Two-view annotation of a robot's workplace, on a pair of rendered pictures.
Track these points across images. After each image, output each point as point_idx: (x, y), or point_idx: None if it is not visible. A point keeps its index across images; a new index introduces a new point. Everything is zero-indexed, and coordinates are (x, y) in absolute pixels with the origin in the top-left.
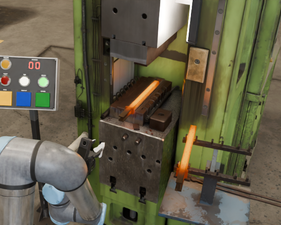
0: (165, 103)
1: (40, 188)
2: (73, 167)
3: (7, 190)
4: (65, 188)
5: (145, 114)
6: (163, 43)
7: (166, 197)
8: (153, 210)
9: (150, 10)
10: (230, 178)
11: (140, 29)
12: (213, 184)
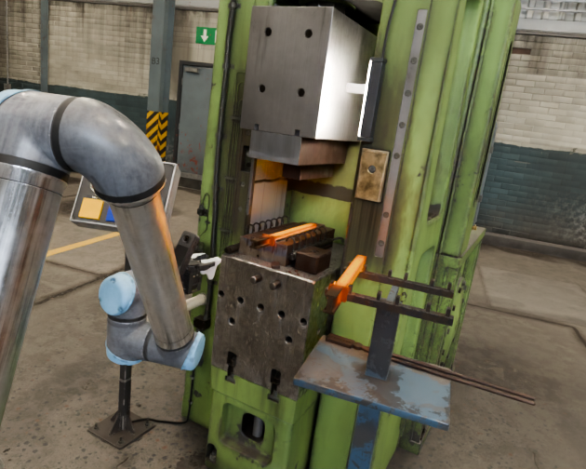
0: None
1: (123, 375)
2: (134, 144)
3: (1, 164)
4: (113, 185)
5: (291, 250)
6: (325, 139)
7: (310, 361)
8: (289, 414)
9: (309, 82)
10: (419, 310)
11: (294, 113)
12: (390, 336)
